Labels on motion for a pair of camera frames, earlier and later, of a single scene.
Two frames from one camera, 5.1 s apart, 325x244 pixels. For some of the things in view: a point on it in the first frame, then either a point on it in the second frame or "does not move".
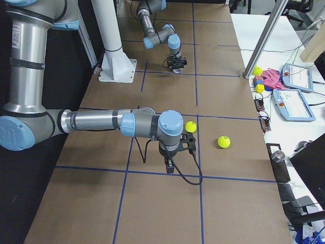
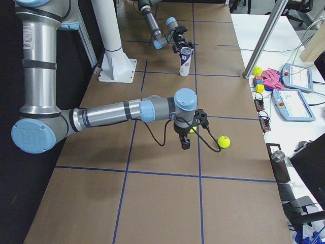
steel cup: x=278 y=156 does not move
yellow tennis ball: x=224 y=142 does not move
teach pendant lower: x=292 y=105 does not move
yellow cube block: x=260 y=88 does not move
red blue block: x=257 y=80 does not move
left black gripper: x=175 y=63 -> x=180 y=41
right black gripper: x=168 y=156 -> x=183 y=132
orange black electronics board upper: x=259 y=104 does not move
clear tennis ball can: x=178 y=70 -> x=186 y=53
